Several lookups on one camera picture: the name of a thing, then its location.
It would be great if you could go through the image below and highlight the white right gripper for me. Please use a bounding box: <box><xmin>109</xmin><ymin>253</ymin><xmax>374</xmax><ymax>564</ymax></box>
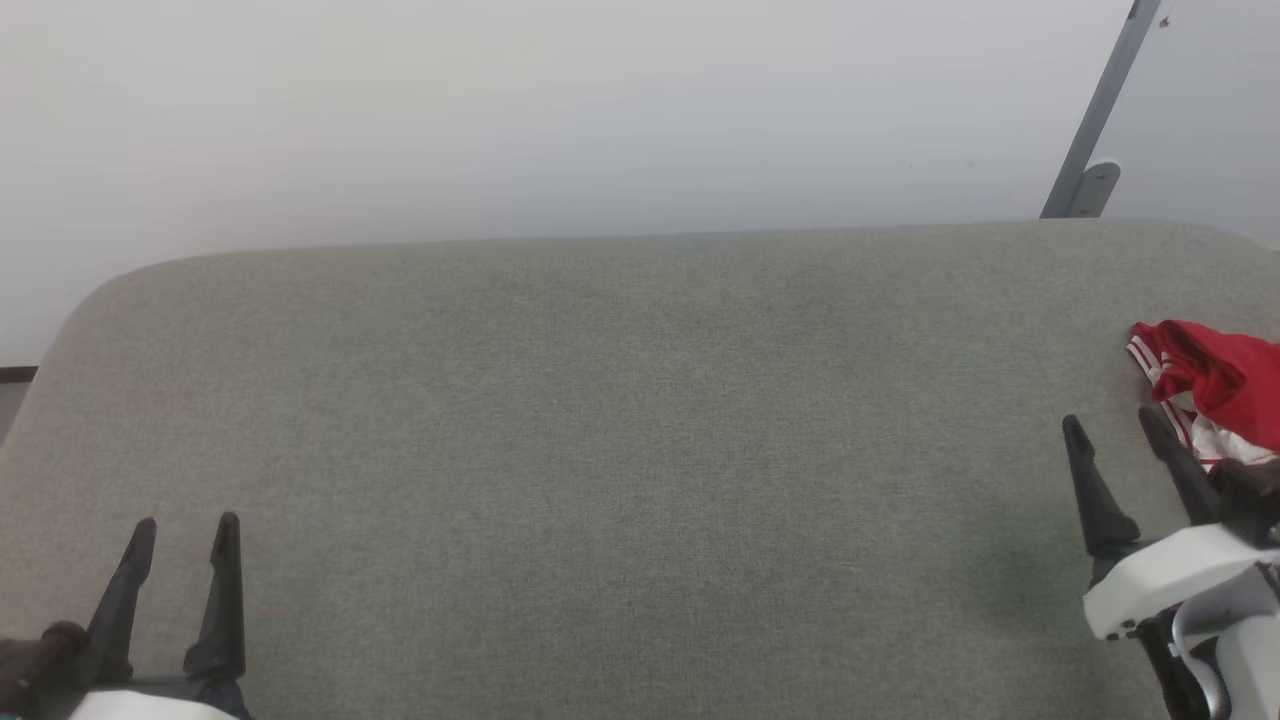
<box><xmin>1062</xmin><ymin>404</ymin><xmax>1280</xmax><ymax>643</ymax></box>

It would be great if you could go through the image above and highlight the white cable loop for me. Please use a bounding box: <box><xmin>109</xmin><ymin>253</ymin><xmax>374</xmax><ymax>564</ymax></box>
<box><xmin>1170</xmin><ymin>598</ymin><xmax>1231</xmax><ymax>720</ymax></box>

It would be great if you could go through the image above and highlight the grey metal pole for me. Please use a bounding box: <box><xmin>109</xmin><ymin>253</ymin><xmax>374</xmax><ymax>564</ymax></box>
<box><xmin>1040</xmin><ymin>0</ymin><xmax>1167</xmax><ymax>219</ymax></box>

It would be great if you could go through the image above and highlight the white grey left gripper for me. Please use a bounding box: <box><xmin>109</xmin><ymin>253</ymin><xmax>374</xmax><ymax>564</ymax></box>
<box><xmin>68</xmin><ymin>512</ymin><xmax>253</xmax><ymax>720</ymax></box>

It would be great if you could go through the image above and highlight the red and white garment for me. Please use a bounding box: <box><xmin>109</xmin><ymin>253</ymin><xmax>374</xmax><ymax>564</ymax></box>
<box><xmin>1127</xmin><ymin>319</ymin><xmax>1280</xmax><ymax>472</ymax></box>

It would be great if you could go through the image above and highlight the grey metal bracket plate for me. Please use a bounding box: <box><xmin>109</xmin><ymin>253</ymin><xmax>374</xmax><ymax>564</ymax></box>
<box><xmin>1074</xmin><ymin>161</ymin><xmax>1122</xmax><ymax>219</ymax></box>

